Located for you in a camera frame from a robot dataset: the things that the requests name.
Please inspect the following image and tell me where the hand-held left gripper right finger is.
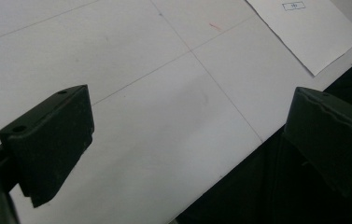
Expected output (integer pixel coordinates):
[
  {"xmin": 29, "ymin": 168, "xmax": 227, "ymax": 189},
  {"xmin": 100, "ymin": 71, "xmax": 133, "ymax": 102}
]
[{"xmin": 284, "ymin": 87, "xmax": 352, "ymax": 199}]

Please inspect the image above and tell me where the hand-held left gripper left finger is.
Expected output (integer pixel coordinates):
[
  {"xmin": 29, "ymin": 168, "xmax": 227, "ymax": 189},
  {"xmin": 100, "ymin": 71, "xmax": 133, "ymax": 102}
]
[{"xmin": 0, "ymin": 84, "xmax": 95, "ymax": 209}]

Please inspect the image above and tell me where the white paper sheet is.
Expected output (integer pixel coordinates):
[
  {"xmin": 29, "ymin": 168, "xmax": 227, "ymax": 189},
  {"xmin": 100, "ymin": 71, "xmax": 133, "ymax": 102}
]
[{"xmin": 246, "ymin": 0, "xmax": 352, "ymax": 77}]

